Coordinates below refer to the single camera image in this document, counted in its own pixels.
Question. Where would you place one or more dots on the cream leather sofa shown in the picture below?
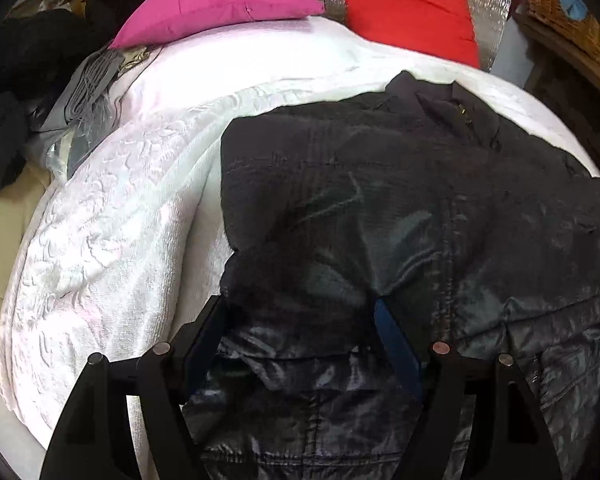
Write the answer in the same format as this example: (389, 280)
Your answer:
(5, 240)

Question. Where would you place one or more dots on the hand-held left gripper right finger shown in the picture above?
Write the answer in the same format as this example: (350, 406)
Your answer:
(397, 345)

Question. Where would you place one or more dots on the black quilted jacket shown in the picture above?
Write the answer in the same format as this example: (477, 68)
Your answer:
(380, 220)

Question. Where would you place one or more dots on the white textured blanket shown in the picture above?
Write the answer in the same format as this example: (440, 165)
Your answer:
(130, 220)

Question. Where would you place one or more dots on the red pillow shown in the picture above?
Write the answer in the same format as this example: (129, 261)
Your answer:
(410, 5)

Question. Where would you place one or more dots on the grey garment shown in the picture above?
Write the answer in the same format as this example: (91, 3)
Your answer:
(87, 95)

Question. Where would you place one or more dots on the wicker basket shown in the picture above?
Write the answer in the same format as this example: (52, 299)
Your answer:
(565, 15)

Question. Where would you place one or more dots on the wooden shelf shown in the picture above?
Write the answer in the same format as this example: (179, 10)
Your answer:
(575, 100)

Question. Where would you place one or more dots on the pink pillow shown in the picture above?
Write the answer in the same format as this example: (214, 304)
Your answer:
(215, 7)

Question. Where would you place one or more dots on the pile of black clothes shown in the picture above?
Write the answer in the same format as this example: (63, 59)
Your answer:
(25, 85)

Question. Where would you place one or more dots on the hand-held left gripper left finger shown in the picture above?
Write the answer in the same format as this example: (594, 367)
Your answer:
(202, 342)

